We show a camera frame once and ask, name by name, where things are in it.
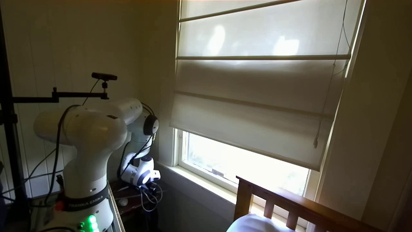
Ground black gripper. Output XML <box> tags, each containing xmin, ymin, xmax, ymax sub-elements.
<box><xmin>142</xmin><ymin>182</ymin><xmax>162</xmax><ymax>200</ymax></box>

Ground dark wooden side table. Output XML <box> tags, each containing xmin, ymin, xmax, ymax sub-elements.
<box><xmin>109</xmin><ymin>179</ymin><xmax>161</xmax><ymax>232</ymax></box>

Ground white bed sheet bedding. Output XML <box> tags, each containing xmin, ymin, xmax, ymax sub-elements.
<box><xmin>225</xmin><ymin>213</ymin><xmax>297</xmax><ymax>232</ymax></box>

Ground white roman window shade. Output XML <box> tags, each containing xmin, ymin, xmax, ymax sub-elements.
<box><xmin>170</xmin><ymin>0</ymin><xmax>366</xmax><ymax>172</ymax></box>

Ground black tripod stand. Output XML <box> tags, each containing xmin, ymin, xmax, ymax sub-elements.
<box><xmin>0</xmin><ymin>12</ymin><xmax>30</xmax><ymax>218</ymax></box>

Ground white window frame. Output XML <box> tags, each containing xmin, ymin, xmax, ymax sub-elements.
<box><xmin>171</xmin><ymin>128</ymin><xmax>322</xmax><ymax>204</ymax></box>

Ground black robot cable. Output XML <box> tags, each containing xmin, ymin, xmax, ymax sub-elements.
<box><xmin>44</xmin><ymin>102</ymin><xmax>165</xmax><ymax>214</ymax></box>

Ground black loose cable bundle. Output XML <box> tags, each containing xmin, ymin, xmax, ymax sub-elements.
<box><xmin>23</xmin><ymin>146</ymin><xmax>63</xmax><ymax>197</ymax></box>

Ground black camera on boom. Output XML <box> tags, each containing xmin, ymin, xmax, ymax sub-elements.
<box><xmin>11</xmin><ymin>71</ymin><xmax>118</xmax><ymax>106</ymax></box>

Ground wooden bunk bed frame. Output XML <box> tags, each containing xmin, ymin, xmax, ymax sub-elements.
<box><xmin>233</xmin><ymin>174</ymin><xmax>384</xmax><ymax>232</ymax></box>

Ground thin shade pull cord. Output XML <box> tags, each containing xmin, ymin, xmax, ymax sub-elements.
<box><xmin>311</xmin><ymin>0</ymin><xmax>350</xmax><ymax>150</ymax></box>

